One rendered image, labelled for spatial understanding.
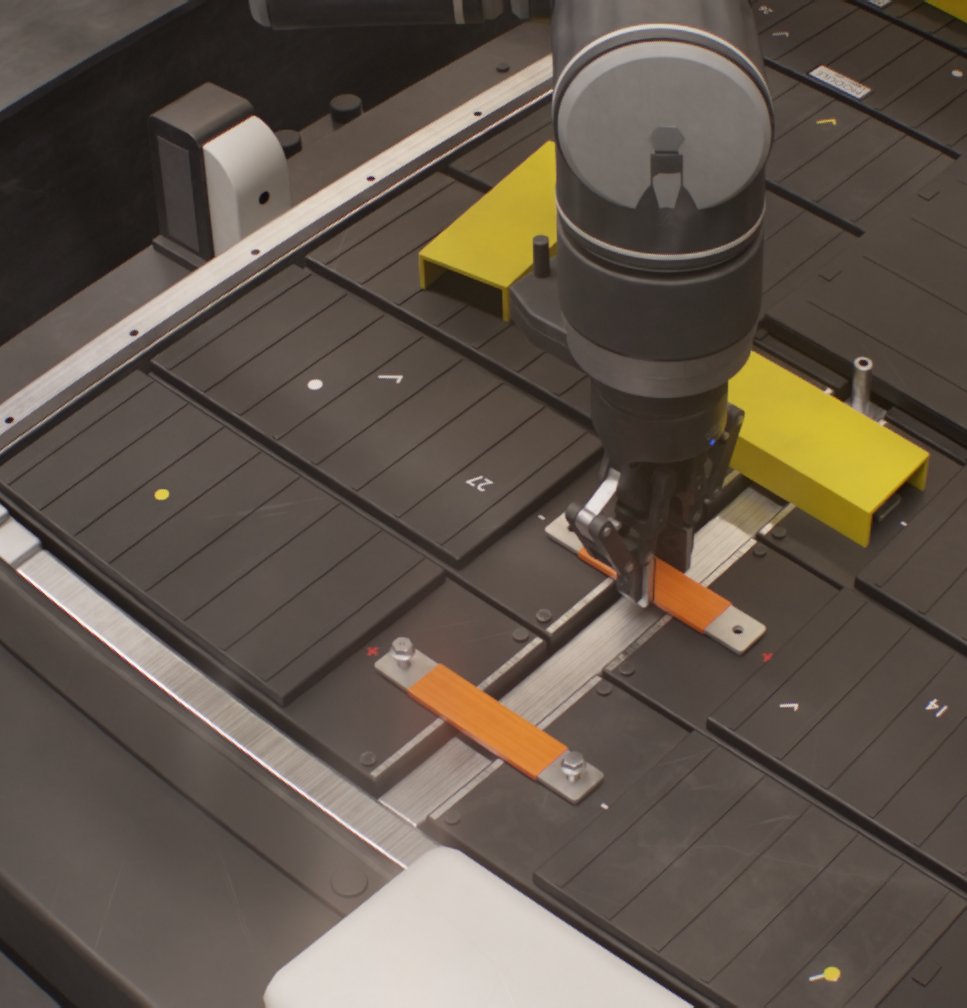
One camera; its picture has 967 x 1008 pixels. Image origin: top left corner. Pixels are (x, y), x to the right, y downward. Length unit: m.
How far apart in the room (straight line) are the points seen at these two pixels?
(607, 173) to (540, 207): 0.47
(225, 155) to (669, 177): 0.67
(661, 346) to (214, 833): 0.33
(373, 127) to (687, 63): 0.90
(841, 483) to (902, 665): 0.14
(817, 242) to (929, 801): 0.50
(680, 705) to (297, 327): 0.40
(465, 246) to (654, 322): 0.40
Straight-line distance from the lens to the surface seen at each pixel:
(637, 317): 1.13
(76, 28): 2.09
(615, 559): 1.25
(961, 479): 1.40
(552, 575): 1.34
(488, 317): 1.50
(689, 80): 1.04
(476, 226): 1.53
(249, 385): 1.46
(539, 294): 1.24
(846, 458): 1.38
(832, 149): 1.68
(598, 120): 1.06
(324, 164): 1.88
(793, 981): 1.14
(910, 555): 1.35
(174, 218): 1.77
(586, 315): 1.15
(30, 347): 1.73
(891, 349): 1.48
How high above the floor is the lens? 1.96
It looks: 44 degrees down
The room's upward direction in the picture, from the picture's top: 3 degrees counter-clockwise
